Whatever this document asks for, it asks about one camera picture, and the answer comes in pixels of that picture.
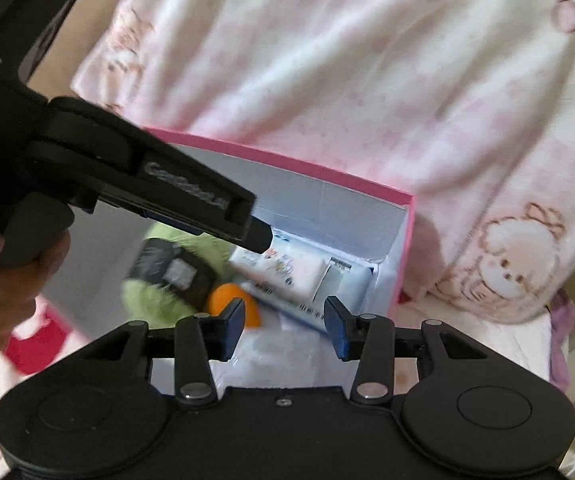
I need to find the orange ball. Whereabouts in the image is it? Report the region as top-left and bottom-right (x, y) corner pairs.
(204, 282), (262, 331)

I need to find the white plastic pack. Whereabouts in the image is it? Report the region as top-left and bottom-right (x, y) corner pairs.
(210, 327), (357, 392)

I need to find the white baby tissue pack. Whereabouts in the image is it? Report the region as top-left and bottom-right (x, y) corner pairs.
(229, 231), (330, 302)

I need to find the blue tissue pack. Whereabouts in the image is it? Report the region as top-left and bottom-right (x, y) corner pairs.
(231, 230), (375, 332)

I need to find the green yarn ball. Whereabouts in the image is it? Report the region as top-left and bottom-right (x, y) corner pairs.
(121, 222), (234, 328)

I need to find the brown pillow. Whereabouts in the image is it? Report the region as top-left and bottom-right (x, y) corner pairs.
(29, 0), (120, 98)

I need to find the pink cardboard box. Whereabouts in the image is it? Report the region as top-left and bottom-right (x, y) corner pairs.
(44, 130), (415, 340)

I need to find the red bear bed sheet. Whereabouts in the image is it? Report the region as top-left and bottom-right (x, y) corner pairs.
(0, 292), (575, 479)

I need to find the pink cartoon blanket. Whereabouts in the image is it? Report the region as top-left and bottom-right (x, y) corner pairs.
(71, 0), (575, 323)

